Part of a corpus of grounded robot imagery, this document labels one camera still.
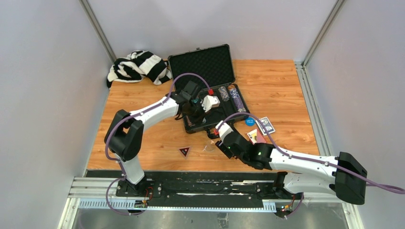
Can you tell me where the blue small blind button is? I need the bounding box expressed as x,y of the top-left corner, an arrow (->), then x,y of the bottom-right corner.
245,117 -> 256,126

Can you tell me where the blue playing card box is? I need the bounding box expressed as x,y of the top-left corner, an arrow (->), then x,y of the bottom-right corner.
256,117 -> 276,135

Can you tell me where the black poker set case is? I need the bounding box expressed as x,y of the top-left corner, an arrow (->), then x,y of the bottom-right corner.
168,44 -> 249,139

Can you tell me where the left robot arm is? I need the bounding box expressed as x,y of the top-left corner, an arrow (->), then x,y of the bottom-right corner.
105,81 -> 206,197

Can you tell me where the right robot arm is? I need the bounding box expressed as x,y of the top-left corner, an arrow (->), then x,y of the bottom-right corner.
218,129 -> 367,205

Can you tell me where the red playing card box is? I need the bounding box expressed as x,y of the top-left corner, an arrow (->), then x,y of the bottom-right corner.
246,129 -> 267,144

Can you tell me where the clear acrylic dealer button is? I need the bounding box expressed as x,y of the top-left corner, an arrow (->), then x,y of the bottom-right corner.
203,140 -> 216,152

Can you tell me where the blue purple chip stack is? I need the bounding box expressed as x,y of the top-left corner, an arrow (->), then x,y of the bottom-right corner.
228,84 -> 246,112

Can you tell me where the triangular all in marker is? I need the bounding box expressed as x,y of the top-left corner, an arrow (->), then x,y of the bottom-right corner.
178,146 -> 191,159

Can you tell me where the black white striped cloth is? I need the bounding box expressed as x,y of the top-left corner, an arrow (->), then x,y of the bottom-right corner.
106,50 -> 172,88

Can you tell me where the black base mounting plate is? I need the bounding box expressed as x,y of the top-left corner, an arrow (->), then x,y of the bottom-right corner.
116,171 -> 302,209

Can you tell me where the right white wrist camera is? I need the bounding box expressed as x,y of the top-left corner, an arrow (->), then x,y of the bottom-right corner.
214,122 -> 234,141

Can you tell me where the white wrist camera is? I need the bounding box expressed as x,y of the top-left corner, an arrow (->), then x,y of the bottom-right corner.
214,122 -> 234,141
201,89 -> 220,113

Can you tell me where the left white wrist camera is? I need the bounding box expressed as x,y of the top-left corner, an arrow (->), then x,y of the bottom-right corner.
201,89 -> 220,113

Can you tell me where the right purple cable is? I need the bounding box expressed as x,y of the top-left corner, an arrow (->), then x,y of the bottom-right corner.
215,112 -> 405,219

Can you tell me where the purple cable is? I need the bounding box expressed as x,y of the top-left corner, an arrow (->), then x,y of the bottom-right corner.
105,73 -> 213,217
215,112 -> 405,219

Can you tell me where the aluminium frame rail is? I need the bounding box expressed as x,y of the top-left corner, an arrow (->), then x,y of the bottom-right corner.
294,62 -> 332,156

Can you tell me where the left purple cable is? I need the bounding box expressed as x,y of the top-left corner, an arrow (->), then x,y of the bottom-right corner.
105,73 -> 213,217

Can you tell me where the left aluminium corner post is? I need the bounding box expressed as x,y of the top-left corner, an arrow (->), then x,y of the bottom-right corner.
79,0 -> 117,62

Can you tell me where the aluminium corner post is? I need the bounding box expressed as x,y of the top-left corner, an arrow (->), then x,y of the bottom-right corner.
79,0 -> 117,62
301,0 -> 346,67

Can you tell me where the right aluminium corner post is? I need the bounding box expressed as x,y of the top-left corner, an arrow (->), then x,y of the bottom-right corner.
301,0 -> 346,67

